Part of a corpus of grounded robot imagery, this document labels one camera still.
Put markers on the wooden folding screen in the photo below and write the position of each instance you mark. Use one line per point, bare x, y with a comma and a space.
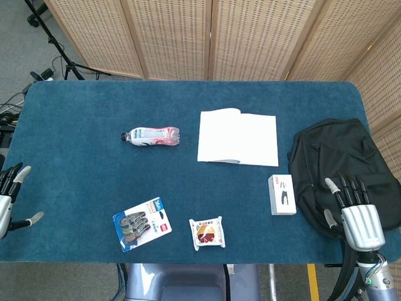
238, 37

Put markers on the small white product box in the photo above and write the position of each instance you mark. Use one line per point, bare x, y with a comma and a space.
282, 195

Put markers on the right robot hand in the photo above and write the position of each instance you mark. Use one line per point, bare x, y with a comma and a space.
360, 219

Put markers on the white book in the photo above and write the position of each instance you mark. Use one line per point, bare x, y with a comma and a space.
238, 139

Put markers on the white snack packet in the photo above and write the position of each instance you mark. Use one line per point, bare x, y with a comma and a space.
206, 233

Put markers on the blue table mat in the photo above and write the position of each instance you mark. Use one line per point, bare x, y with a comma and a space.
156, 175

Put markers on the black power adapter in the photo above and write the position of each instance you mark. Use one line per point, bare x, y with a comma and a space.
47, 74

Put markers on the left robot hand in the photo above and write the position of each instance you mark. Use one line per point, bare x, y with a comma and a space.
7, 200

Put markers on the black backpack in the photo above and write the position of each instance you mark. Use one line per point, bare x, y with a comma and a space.
338, 163

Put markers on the black tripod stand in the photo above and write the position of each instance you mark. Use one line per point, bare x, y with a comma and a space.
53, 40

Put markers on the plastic drink bottle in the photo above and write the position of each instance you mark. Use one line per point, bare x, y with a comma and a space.
153, 136

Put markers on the robot torso base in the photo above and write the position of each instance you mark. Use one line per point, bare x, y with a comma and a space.
188, 282

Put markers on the blue carded clip pack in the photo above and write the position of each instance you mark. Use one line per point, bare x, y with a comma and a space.
141, 224

